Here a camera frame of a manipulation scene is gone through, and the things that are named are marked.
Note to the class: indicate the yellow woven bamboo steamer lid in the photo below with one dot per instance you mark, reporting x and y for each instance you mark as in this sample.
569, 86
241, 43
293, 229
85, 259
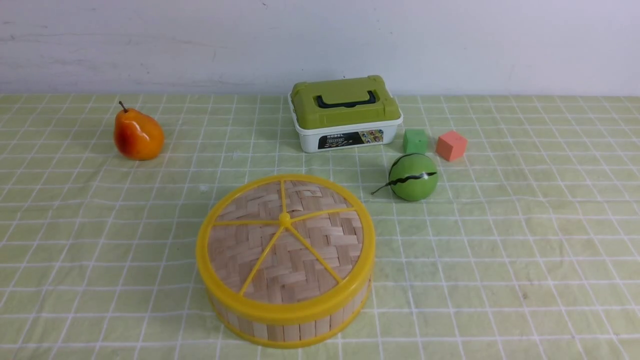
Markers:
286, 250

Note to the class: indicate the yellow bamboo steamer basket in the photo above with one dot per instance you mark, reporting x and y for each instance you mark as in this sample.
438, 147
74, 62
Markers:
294, 336

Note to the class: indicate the green lidded white storage box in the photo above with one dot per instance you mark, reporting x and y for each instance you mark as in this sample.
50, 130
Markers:
344, 113

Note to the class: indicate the green toy watermelon ball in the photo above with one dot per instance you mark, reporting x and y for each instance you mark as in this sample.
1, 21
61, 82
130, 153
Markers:
412, 177

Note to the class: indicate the green foam cube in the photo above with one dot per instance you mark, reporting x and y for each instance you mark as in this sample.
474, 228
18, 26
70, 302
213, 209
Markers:
415, 141

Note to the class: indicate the pink foam cube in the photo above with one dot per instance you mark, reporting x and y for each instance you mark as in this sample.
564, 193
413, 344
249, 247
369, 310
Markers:
451, 145

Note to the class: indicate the orange toy pear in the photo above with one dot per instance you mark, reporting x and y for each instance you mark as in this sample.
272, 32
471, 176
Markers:
137, 136

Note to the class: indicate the green checked tablecloth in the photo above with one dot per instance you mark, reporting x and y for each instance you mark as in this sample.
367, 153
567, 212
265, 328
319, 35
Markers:
528, 249

